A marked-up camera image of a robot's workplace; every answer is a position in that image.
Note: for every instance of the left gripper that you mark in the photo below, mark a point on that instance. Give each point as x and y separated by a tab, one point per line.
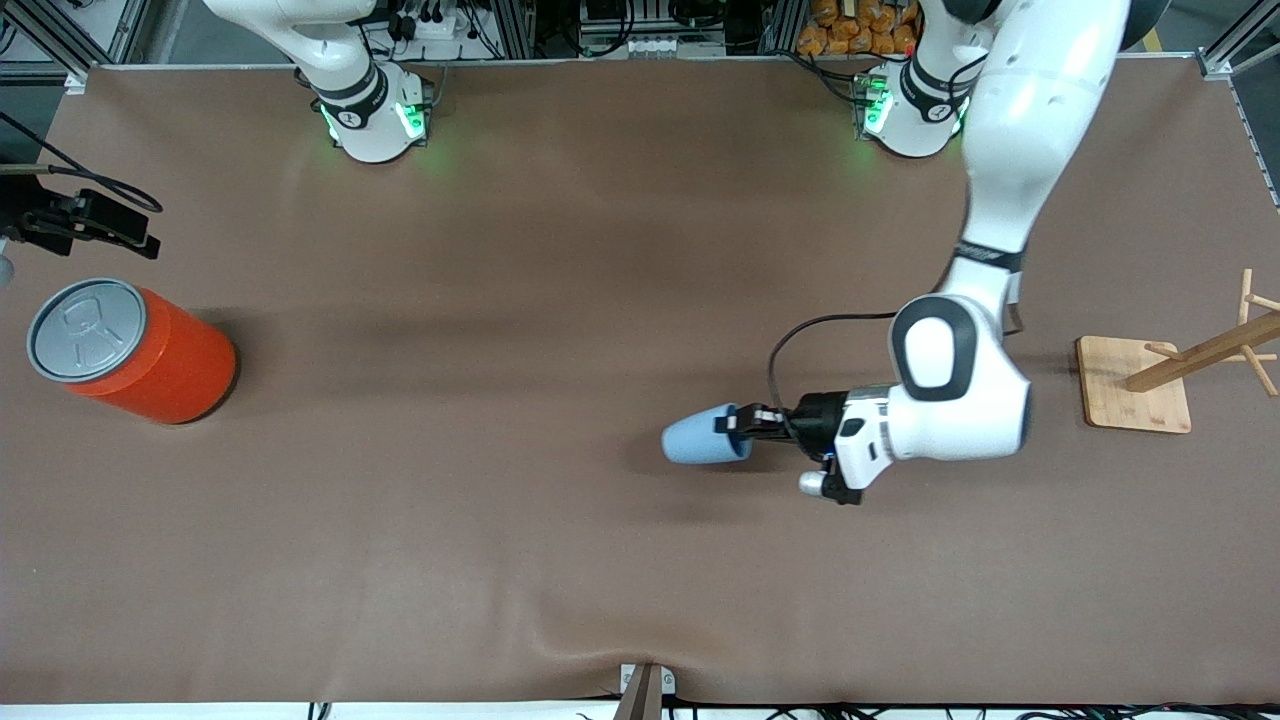
818	418

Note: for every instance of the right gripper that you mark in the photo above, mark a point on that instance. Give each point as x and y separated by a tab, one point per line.
30	212

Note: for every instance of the light blue cup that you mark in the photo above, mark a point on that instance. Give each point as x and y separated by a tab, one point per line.
690	440

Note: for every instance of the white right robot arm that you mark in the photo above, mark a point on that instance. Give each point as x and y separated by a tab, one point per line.
370	130

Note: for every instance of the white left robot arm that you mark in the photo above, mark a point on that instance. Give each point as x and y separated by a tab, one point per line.
1030	100

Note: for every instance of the orange can with grey lid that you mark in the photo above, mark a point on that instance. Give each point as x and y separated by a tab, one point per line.
160	370

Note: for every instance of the brown table cloth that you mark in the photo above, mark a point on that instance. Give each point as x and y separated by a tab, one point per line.
640	300

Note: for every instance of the wooden mug tree stand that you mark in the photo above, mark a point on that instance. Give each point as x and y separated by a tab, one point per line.
1130	385

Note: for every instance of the white power strip with plugs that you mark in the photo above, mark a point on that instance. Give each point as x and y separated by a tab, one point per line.
440	30

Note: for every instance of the long white socket strip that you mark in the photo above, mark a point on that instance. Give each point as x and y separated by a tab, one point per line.
650	45

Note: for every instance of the orange snack bag pile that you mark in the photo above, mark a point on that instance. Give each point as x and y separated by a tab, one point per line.
850	30

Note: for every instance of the aluminium corner frame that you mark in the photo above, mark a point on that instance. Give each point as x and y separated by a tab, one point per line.
60	45
1235	45

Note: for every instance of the grey metal table bracket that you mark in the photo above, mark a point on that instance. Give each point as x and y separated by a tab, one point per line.
665	682

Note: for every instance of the brown post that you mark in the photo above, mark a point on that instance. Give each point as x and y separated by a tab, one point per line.
640	700

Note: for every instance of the aluminium frame post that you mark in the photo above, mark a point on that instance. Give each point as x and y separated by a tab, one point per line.
515	25
785	25

